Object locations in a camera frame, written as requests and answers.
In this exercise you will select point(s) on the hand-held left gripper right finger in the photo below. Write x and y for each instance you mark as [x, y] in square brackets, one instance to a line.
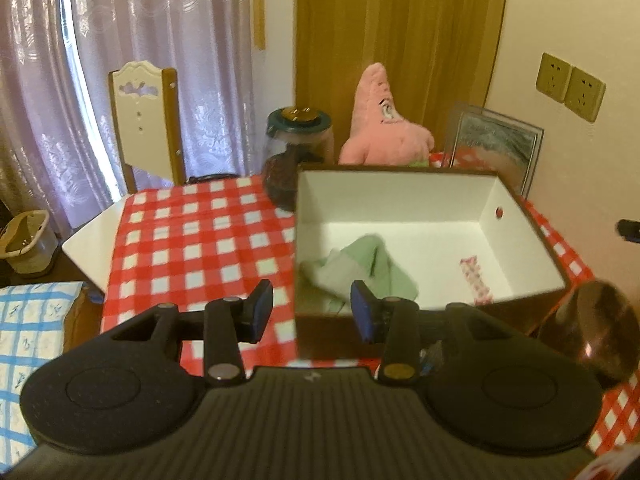
[362, 312]

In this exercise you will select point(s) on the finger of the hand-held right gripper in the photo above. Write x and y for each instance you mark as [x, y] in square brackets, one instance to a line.
[629, 230]

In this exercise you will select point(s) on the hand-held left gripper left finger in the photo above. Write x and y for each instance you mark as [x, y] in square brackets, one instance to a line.
[261, 310]

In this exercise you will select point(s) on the brown box with white inside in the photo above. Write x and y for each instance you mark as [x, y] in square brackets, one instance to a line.
[430, 240]

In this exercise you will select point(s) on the green cloth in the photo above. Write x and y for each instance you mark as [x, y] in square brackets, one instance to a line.
[365, 265]

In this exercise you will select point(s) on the red white checkered tablecloth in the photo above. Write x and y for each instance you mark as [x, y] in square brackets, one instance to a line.
[200, 240]

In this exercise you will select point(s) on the brown metal canister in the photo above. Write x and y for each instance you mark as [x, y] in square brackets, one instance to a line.
[600, 330]

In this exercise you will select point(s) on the pink patterned small cloth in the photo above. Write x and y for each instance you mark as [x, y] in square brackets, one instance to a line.
[475, 280]

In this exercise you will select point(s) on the glass jar with teal lid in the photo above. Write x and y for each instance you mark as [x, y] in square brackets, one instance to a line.
[300, 160]

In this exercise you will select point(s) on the framed picture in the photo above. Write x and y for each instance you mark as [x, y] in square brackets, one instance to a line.
[495, 145]

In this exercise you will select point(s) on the pink starfish plush toy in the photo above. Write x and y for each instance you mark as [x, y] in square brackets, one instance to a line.
[380, 130]

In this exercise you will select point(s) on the white and wooden chair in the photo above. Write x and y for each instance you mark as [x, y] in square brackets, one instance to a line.
[142, 125]

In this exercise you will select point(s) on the blue checked cloth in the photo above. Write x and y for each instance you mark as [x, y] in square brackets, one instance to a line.
[30, 330]

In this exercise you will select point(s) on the wicker basket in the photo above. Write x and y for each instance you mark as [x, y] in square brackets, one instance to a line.
[27, 245]

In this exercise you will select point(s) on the sheer patterned curtain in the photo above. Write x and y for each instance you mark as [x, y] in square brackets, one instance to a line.
[150, 60]

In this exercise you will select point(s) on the wooden door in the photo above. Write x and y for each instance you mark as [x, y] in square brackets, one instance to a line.
[425, 25]

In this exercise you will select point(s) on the beige wall socket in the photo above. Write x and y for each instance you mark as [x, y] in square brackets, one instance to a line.
[585, 94]
[552, 77]

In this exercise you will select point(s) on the wooden wall strip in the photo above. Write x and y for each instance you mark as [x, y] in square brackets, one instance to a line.
[258, 12]

